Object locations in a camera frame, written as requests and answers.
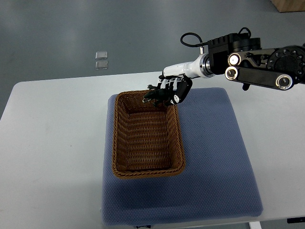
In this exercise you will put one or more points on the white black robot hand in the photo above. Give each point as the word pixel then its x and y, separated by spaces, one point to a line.
pixel 178 77

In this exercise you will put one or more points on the dark toy crocodile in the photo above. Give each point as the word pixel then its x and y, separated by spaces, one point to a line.
pixel 160 95

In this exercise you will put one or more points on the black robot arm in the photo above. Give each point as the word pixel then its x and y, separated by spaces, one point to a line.
pixel 241 59

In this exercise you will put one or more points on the brown wicker basket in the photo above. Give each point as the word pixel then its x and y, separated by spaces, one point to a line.
pixel 147 140

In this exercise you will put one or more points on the upper metal floor plate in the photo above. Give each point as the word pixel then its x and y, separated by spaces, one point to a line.
pixel 100 55

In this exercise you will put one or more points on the blue padded mat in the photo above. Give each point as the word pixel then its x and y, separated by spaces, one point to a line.
pixel 218 180

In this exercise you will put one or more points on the wooden box corner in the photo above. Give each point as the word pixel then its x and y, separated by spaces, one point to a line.
pixel 289 5

